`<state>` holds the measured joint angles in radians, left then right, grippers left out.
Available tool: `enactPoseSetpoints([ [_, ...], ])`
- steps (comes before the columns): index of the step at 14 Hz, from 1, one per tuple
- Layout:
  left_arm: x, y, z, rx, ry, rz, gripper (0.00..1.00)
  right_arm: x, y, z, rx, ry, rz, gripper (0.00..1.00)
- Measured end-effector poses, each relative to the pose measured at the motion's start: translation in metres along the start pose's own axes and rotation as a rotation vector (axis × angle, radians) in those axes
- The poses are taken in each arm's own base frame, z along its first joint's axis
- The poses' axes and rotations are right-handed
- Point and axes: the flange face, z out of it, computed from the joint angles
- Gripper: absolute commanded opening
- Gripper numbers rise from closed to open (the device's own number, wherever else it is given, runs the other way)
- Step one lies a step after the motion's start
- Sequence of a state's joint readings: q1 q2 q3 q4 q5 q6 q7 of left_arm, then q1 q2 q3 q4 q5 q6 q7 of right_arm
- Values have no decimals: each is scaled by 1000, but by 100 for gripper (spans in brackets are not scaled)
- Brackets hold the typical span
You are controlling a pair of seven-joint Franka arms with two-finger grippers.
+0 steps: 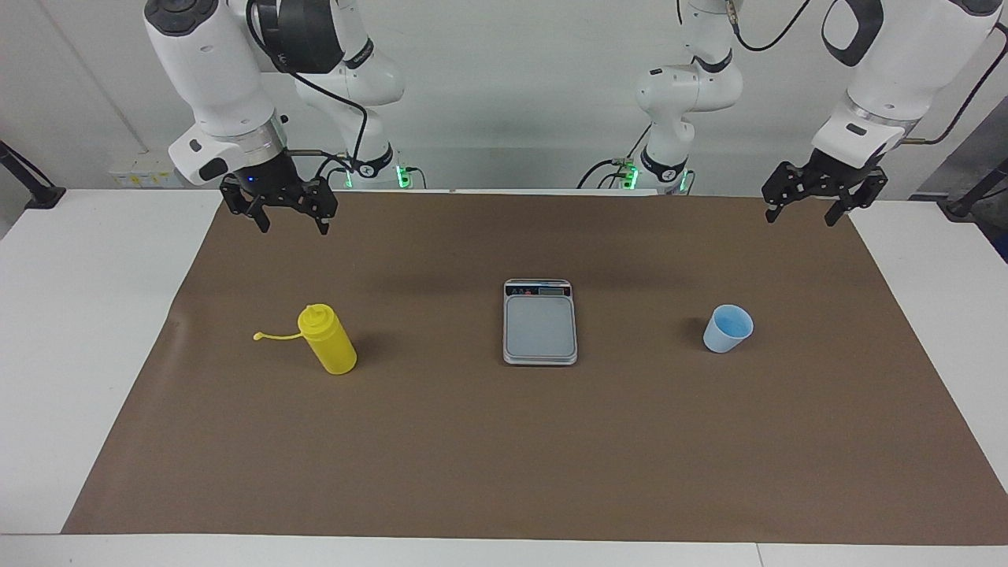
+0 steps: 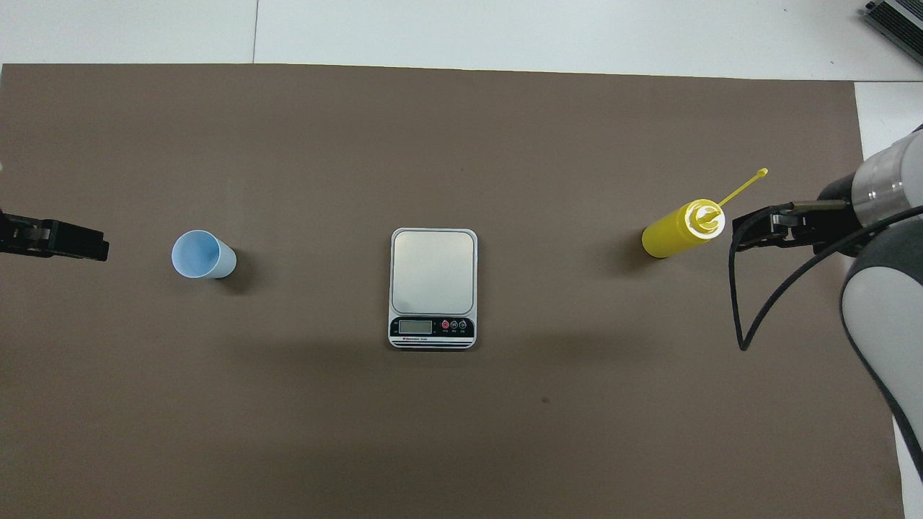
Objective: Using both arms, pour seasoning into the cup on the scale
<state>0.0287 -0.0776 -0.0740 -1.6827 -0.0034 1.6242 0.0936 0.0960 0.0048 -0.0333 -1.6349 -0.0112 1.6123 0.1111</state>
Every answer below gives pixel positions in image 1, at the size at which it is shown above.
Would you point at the white wall power strip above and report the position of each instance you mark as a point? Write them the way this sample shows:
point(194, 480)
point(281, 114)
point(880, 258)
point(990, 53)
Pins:
point(142, 175)

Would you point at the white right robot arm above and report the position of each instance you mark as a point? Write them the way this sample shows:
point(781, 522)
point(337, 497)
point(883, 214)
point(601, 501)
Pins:
point(213, 71)

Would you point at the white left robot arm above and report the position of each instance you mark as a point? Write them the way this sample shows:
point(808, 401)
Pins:
point(890, 71)

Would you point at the black clamp stand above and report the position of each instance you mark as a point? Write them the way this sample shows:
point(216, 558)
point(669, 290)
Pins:
point(972, 197)
point(35, 187)

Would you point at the light blue plastic cup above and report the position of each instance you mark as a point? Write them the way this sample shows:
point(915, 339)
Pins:
point(726, 332)

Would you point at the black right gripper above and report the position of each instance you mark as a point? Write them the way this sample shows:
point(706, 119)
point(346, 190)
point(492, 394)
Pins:
point(276, 183)

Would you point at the yellow squeeze bottle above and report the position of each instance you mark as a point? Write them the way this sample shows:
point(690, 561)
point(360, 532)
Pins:
point(331, 345)

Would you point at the brown table mat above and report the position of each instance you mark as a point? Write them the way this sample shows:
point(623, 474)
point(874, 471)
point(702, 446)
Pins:
point(504, 457)

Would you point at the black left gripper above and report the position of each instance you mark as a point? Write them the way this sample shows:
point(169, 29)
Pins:
point(827, 179)

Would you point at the silver digital kitchen scale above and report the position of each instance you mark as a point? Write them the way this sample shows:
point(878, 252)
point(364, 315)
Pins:
point(540, 327)

